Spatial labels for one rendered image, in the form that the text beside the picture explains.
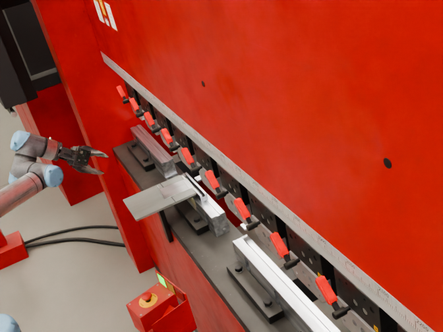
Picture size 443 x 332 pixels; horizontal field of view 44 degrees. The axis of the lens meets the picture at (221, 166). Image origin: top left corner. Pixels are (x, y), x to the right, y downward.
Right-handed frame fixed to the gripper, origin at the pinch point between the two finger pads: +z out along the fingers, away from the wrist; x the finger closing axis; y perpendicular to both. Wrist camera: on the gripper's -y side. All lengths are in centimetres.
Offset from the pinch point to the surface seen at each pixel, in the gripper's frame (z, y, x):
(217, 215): 37.8, 30.3, -9.0
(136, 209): 16.9, 4.6, -14.1
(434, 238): -8, 154, -6
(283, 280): 38, 74, -24
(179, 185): 32.3, 6.4, -0.3
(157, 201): 23.7, 7.3, -8.8
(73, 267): 58, -146, -62
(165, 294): 28, 24, -42
